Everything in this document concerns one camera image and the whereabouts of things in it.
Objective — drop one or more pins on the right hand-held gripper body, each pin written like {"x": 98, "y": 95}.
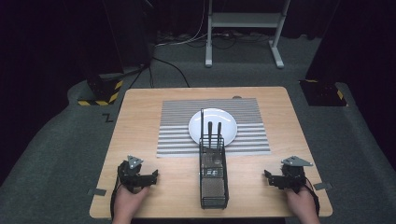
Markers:
{"x": 292, "y": 179}

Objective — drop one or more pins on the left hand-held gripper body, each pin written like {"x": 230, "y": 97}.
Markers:
{"x": 130, "y": 177}

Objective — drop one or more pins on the person's left hand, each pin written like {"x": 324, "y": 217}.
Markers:
{"x": 127, "y": 203}

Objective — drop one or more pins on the person's right hand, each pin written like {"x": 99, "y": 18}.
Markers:
{"x": 302, "y": 205}

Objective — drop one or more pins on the grey tape piece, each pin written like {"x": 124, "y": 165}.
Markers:
{"x": 96, "y": 192}
{"x": 322, "y": 186}

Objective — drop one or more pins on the grey striped placemat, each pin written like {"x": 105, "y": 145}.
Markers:
{"x": 174, "y": 130}

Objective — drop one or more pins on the white round plate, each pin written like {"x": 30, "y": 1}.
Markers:
{"x": 224, "y": 119}

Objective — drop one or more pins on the black yellow striped stand base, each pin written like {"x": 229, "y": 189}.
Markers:
{"x": 102, "y": 91}

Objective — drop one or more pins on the black stand base yellow marks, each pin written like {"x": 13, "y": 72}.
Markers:
{"x": 323, "y": 93}

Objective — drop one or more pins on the white metal stand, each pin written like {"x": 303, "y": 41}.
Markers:
{"x": 243, "y": 19}

